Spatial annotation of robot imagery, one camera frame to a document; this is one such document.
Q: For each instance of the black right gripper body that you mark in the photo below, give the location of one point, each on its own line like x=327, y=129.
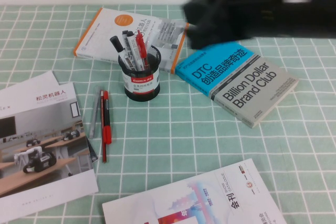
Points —
x=215, y=22

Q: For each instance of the green checked tablecloth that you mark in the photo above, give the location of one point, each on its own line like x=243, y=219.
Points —
x=183, y=142

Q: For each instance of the black mesh pen holder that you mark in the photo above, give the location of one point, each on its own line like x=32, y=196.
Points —
x=140, y=87

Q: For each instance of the brochure with classroom robot photo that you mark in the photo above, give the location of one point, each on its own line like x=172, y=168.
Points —
x=47, y=129

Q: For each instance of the red pencil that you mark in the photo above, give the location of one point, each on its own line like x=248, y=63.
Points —
x=104, y=153

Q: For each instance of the plain white brochure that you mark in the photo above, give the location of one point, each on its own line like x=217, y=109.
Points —
x=44, y=79

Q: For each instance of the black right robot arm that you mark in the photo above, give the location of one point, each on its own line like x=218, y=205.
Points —
x=288, y=19

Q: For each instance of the blue and grey book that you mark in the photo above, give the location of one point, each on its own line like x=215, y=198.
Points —
x=236, y=95

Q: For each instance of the black marker with red cap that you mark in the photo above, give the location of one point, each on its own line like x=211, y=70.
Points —
x=106, y=129

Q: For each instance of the grey transparent pen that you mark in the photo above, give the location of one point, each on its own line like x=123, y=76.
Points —
x=94, y=116

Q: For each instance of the white marker with black cap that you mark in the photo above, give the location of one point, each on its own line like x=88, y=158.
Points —
x=126, y=44
x=133, y=48
x=117, y=44

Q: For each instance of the red ballpoint pen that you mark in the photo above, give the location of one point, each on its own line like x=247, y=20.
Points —
x=140, y=44

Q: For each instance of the white book with orange edges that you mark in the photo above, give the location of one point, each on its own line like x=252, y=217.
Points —
x=105, y=35

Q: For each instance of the white show catalogue magazine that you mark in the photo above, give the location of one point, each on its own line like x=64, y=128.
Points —
x=210, y=200

